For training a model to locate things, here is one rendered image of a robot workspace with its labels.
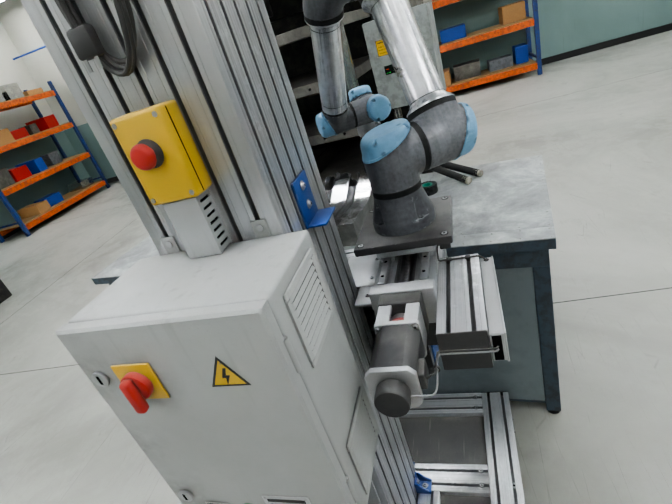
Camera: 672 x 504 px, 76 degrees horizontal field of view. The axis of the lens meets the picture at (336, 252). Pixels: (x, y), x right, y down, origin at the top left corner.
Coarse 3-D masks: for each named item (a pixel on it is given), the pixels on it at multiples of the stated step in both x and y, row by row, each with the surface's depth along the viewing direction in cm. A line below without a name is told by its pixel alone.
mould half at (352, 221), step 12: (348, 180) 178; (360, 180) 175; (336, 192) 177; (360, 192) 171; (336, 204) 172; (360, 204) 165; (372, 204) 170; (348, 216) 156; (360, 216) 157; (348, 228) 152; (360, 228) 156; (348, 240) 155
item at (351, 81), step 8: (344, 32) 190; (344, 40) 191; (344, 48) 192; (344, 56) 194; (344, 64) 195; (352, 64) 196; (352, 72) 197; (352, 80) 198; (352, 88) 200; (392, 112) 268; (400, 112) 267
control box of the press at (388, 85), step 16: (416, 16) 187; (432, 16) 195; (368, 32) 197; (432, 32) 191; (368, 48) 201; (384, 48) 198; (432, 48) 192; (384, 64) 202; (384, 80) 206; (400, 96) 207
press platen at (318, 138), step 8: (312, 112) 297; (304, 120) 278; (312, 120) 269; (312, 128) 245; (312, 136) 227; (320, 136) 225; (336, 136) 222; (344, 136) 221; (352, 136) 219; (312, 144) 229
